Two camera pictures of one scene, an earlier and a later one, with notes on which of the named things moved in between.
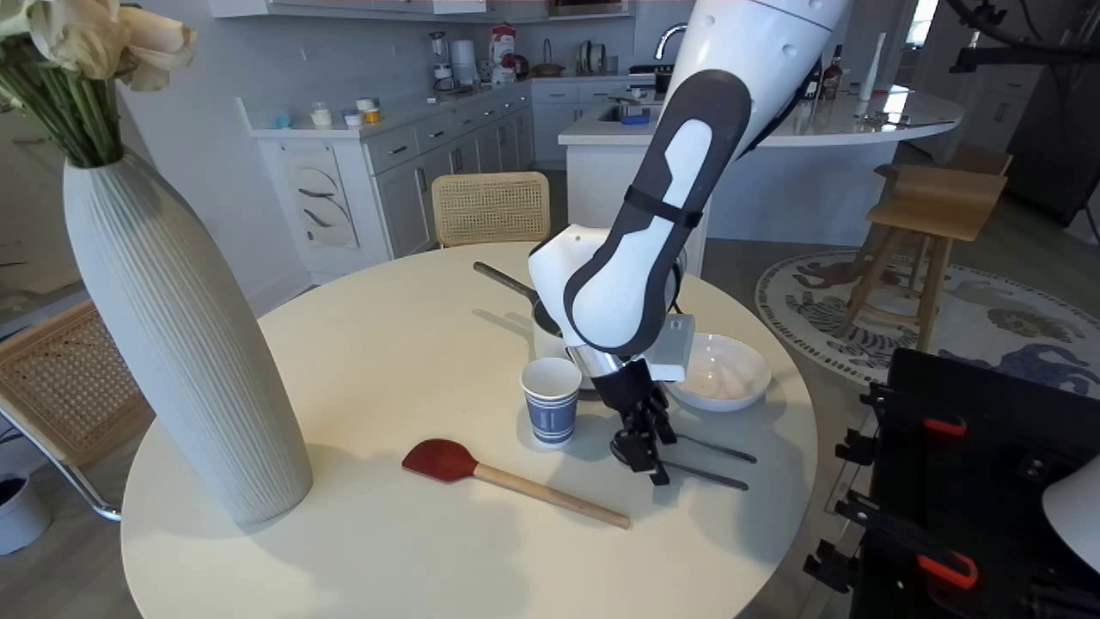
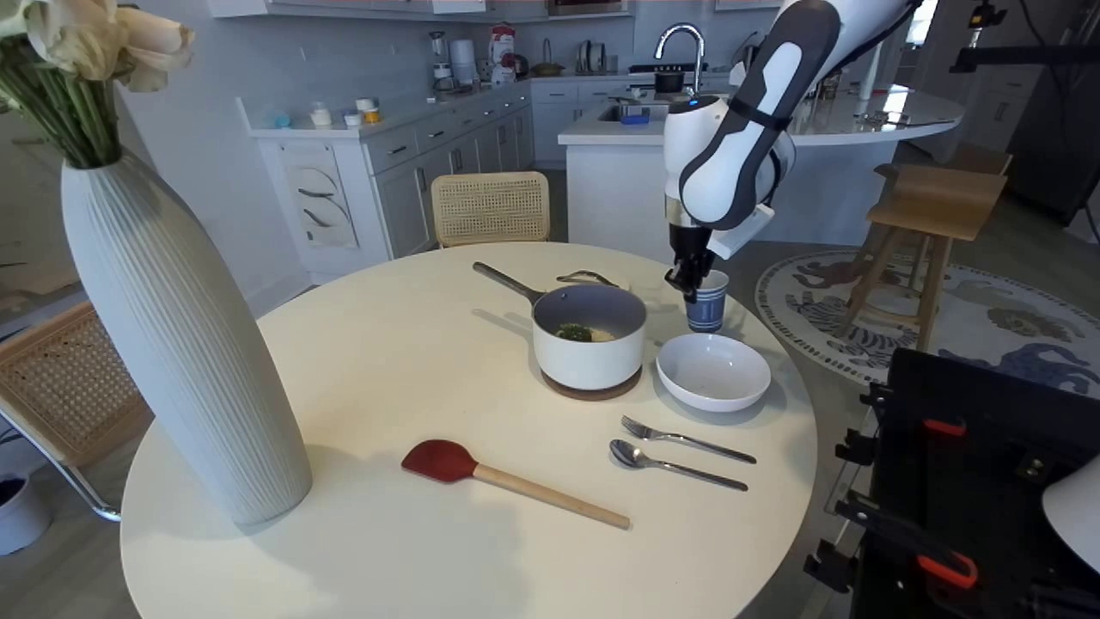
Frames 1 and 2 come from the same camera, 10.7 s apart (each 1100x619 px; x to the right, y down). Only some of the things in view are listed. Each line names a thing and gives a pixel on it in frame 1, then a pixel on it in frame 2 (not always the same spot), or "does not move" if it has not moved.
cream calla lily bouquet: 67,64 does not move
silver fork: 730,452 does not move
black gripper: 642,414 → 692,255
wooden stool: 934,209 does not move
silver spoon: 705,475 does not move
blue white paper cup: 552,390 → 705,310
